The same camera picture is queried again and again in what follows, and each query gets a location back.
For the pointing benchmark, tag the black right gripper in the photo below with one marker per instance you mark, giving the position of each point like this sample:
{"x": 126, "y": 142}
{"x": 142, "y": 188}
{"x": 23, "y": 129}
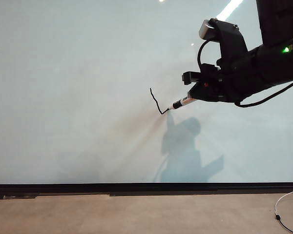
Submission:
{"x": 241, "y": 78}

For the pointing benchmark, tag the white marker pen black cap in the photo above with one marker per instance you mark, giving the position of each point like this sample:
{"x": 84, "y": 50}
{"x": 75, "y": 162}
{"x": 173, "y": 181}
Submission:
{"x": 183, "y": 102}

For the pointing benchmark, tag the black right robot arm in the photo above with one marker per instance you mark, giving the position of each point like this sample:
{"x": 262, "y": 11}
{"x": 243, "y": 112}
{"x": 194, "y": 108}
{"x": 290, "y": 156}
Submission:
{"x": 276, "y": 29}

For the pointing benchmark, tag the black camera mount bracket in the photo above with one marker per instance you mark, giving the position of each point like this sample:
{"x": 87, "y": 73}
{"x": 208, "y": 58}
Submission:
{"x": 230, "y": 41}

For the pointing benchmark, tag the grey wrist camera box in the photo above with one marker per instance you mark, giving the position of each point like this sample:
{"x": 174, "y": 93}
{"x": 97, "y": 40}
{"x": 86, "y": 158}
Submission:
{"x": 206, "y": 30}

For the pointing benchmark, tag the white board with black frame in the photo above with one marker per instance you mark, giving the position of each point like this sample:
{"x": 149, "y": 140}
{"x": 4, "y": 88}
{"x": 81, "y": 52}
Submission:
{"x": 63, "y": 97}

